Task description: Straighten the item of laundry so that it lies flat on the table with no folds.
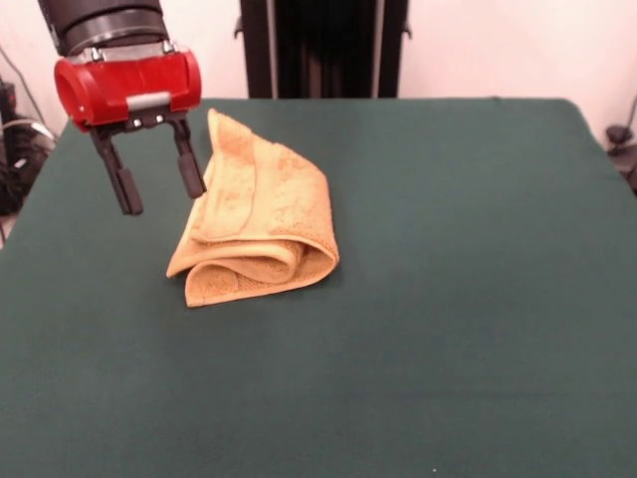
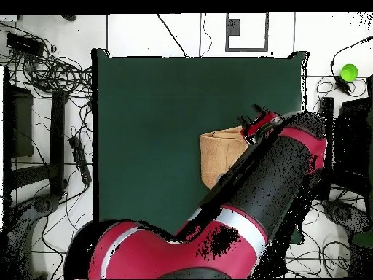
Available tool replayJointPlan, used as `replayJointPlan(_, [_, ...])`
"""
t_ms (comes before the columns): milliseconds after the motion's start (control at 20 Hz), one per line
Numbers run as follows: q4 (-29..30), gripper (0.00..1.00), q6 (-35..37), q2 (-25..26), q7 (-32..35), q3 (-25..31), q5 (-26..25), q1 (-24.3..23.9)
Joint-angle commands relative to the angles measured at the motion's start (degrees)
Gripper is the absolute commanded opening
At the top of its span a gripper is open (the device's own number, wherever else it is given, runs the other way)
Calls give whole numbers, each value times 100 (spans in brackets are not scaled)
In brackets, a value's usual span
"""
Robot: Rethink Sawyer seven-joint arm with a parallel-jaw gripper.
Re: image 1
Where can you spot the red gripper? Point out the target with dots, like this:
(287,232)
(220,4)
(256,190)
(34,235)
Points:
(124,82)

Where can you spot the tan terry towel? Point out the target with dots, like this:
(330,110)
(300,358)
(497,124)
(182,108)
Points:
(278,199)

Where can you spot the black equipment bundle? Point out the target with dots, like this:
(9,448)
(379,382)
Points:
(20,169)

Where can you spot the dark green table cloth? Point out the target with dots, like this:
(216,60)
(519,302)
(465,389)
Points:
(448,299)

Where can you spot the black wall plug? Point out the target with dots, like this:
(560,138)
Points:
(8,94)

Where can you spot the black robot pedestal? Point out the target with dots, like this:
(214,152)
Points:
(323,50)

